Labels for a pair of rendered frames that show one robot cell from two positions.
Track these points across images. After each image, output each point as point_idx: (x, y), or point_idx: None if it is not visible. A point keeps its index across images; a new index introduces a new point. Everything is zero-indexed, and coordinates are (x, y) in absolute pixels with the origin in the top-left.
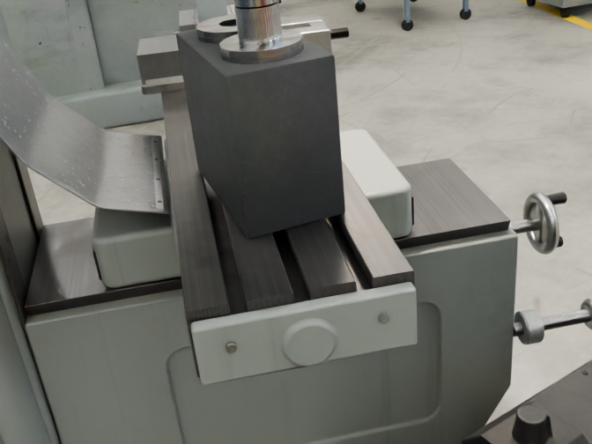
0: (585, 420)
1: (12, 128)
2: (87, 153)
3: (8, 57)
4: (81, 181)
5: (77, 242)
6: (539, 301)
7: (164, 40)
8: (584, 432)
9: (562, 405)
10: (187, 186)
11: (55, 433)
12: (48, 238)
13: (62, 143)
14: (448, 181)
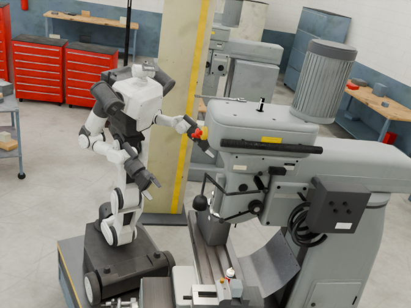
0: (143, 261)
1: (271, 249)
2: (260, 273)
3: (291, 269)
4: (255, 258)
5: (265, 299)
6: None
7: (252, 299)
8: (145, 258)
9: (145, 264)
10: (227, 239)
11: None
12: (275, 304)
13: (266, 267)
14: (150, 300)
